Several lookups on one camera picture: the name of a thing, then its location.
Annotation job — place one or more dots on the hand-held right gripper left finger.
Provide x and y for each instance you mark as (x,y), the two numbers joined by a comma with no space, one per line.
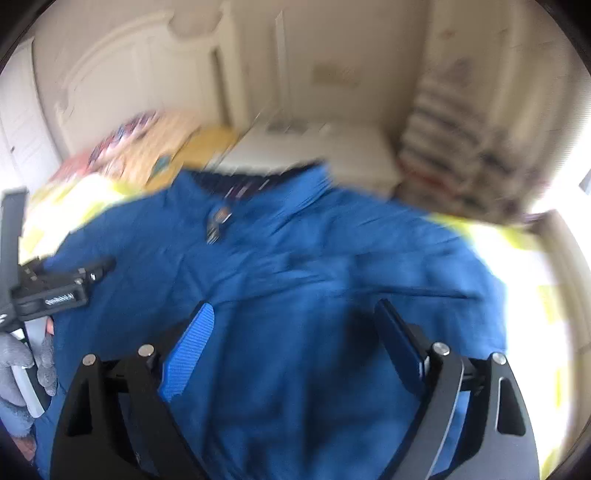
(194,346)

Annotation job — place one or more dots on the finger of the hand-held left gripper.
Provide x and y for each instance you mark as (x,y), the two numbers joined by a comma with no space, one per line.
(99,268)

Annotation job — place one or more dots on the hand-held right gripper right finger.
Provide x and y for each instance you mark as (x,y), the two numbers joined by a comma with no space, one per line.
(406,341)

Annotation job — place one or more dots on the blue padded jacket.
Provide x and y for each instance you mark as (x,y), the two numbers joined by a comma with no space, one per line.
(300,277)

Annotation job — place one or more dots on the person's left hand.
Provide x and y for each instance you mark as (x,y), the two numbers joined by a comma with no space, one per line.
(10,353)

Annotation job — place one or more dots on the coral patterned blanket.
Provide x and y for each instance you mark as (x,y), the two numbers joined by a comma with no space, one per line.
(74,165)

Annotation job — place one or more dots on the peach patterned pillow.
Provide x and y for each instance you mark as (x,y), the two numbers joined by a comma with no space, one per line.
(161,147)

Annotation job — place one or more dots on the round patterned cushion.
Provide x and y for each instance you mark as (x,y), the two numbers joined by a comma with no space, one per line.
(122,134)

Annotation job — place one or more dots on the yellow checked bed sheet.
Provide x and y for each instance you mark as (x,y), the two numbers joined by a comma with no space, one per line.
(517,258)

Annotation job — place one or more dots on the yellow pillow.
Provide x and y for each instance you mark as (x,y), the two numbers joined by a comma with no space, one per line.
(210,145)

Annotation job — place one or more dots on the white wardrobe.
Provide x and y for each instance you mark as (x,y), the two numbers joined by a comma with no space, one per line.
(23,120)

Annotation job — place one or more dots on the white wooden headboard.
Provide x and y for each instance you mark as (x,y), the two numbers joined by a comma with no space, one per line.
(115,69)

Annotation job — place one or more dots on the white nightstand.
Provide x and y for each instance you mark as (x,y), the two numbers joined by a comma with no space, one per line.
(323,143)

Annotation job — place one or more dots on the striped beige curtain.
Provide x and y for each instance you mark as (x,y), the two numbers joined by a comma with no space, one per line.
(452,115)

